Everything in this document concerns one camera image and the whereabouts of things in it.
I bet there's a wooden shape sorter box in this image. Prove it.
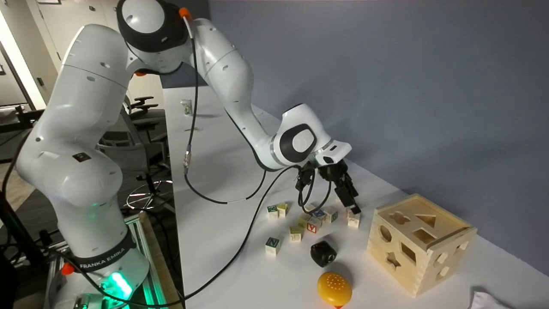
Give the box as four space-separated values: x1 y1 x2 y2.
365 193 478 299

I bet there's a letter I wooden block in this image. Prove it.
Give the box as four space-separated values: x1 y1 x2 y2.
344 212 363 231

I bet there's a robot mounting stand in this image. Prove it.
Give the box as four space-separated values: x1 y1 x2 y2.
41 212 185 309

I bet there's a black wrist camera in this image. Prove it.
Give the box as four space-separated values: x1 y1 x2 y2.
295 164 317 195

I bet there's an orange white small object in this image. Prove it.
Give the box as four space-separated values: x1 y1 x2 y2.
315 270 353 309

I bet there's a looped black gripper cable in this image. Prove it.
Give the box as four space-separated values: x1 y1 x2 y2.
295 166 334 217

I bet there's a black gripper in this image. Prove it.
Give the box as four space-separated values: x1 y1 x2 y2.
317 160 362 215

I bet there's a black cable with connector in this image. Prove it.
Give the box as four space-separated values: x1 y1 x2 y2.
180 15 230 207

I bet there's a black office chair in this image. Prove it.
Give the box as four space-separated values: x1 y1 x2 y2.
121 93 168 152

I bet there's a black cube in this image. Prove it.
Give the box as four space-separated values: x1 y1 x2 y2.
308 239 338 269

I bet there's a yellow framed wooden block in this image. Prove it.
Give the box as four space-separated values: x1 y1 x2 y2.
264 236 283 258

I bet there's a white crumpled cloth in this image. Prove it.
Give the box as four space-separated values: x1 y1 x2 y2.
468 289 513 309

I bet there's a long black cable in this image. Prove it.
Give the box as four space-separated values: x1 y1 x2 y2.
67 166 302 309

